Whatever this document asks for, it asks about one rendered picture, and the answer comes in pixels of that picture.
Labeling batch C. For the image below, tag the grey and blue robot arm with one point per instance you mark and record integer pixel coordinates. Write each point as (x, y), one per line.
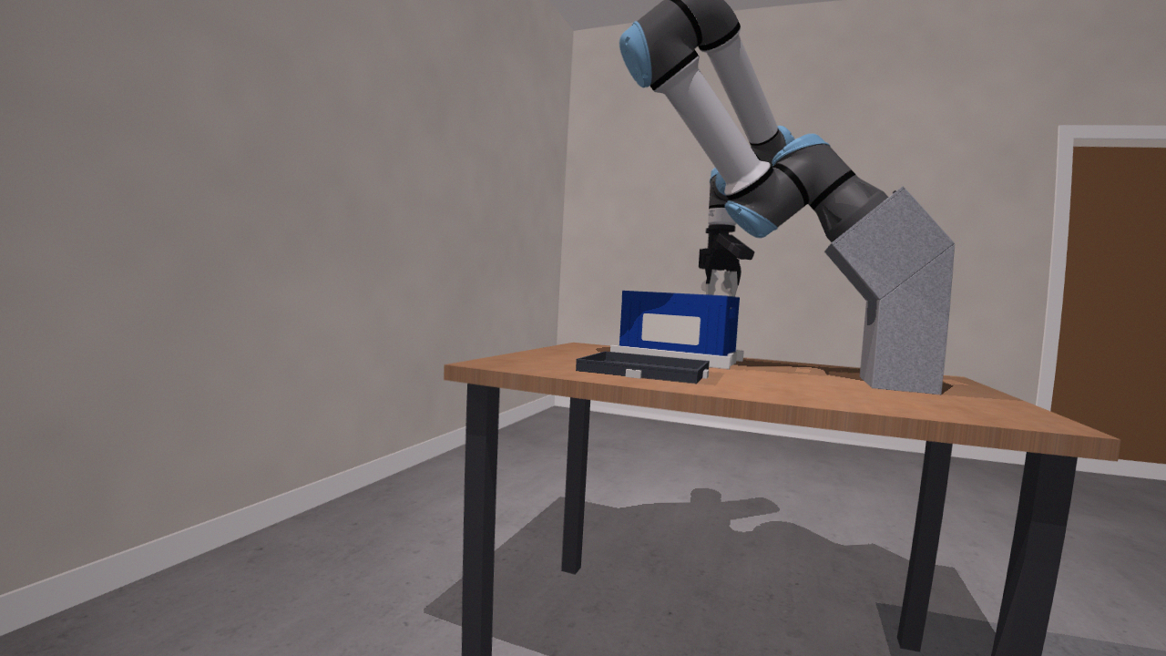
(659, 51)

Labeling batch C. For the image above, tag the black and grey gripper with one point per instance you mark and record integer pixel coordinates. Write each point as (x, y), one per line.
(719, 257)

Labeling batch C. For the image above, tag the blue plastic crate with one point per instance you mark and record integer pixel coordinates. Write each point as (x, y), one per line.
(681, 322)

